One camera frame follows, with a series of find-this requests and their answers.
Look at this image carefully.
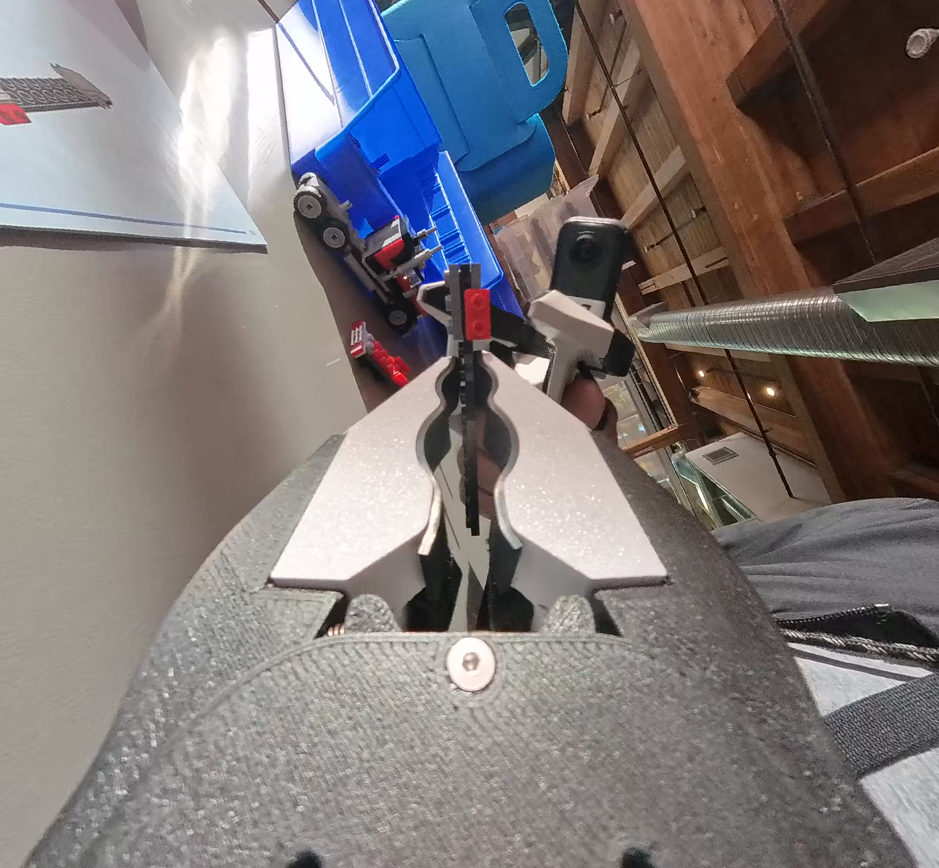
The light blue instruction booklet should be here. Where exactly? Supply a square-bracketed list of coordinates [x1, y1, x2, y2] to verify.
[0, 0, 270, 254]

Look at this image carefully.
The small red brick assembly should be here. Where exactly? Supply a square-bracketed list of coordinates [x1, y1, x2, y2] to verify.
[350, 320, 413, 386]

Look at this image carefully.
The clear plastic organizer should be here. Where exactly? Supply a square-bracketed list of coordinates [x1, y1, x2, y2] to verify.
[490, 173, 604, 298]

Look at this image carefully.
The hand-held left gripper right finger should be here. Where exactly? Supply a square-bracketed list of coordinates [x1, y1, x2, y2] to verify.
[480, 356, 670, 627]

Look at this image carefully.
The person's right hand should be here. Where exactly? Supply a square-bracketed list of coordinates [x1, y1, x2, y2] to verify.
[563, 375, 611, 435]

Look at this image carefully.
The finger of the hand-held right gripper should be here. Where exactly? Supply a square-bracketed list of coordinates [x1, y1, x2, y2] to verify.
[486, 294, 615, 401]
[415, 281, 453, 338]

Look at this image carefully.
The person's grey sweatshirt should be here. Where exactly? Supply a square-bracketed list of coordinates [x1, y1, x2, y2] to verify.
[788, 639, 939, 868]

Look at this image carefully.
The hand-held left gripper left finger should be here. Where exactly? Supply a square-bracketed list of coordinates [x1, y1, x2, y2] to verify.
[269, 356, 457, 630]

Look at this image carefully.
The person's dark jacket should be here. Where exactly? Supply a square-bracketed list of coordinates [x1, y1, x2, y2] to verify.
[714, 496, 939, 638]

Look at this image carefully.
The black patterned strap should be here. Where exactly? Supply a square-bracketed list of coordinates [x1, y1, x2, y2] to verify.
[780, 607, 939, 777]

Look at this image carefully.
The red and black toy truck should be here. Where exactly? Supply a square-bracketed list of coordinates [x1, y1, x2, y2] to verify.
[292, 171, 443, 338]

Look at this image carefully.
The light blue felt bag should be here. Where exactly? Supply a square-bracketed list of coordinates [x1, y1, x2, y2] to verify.
[380, 0, 571, 225]

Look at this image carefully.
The long black brick plate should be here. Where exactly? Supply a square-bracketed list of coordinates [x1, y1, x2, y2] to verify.
[446, 263, 494, 539]

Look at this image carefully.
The grey desk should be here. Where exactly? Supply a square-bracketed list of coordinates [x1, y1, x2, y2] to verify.
[0, 0, 415, 862]

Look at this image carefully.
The blue plastic bin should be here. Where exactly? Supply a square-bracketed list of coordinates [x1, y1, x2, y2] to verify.
[273, 0, 509, 328]

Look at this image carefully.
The silver ventilation duct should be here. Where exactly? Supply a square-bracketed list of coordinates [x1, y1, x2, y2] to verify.
[629, 287, 939, 372]

